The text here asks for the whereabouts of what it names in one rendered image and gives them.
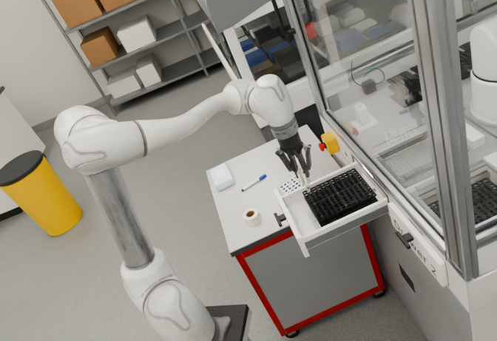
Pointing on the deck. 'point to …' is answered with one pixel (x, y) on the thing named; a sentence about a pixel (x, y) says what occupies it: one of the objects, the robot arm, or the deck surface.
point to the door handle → (279, 13)
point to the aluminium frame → (462, 215)
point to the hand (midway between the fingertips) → (303, 177)
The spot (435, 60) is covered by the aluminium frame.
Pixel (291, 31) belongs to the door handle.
